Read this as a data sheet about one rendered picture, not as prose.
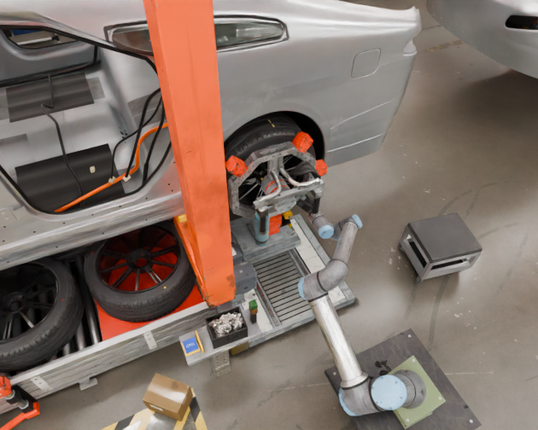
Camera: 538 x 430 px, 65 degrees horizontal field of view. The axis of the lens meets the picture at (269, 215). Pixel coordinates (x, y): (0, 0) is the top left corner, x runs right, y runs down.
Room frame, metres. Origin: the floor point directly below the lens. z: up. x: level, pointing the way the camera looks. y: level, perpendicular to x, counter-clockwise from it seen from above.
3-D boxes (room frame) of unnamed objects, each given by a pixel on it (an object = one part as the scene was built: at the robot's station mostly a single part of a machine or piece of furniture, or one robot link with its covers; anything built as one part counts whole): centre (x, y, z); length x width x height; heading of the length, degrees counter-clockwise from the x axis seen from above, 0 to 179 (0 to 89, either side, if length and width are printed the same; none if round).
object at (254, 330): (0.99, 0.24, 0.44); 0.43 x 0.17 x 0.03; 116
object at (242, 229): (1.92, 0.06, 0.32); 0.40 x 0.30 x 0.28; 116
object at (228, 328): (1.01, 0.21, 0.51); 0.20 x 0.14 x 0.13; 113
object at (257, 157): (1.77, -0.02, 0.85); 0.54 x 0.07 x 0.54; 116
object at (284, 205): (1.71, -0.05, 0.85); 0.21 x 0.14 x 0.14; 26
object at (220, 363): (0.98, 0.27, 0.21); 0.10 x 0.10 x 0.42; 26
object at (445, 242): (1.83, -1.24, 0.17); 0.43 x 0.36 x 0.34; 107
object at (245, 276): (1.55, 0.22, 0.26); 0.42 x 0.18 x 0.35; 26
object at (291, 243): (1.92, 0.06, 0.13); 0.50 x 0.36 x 0.10; 116
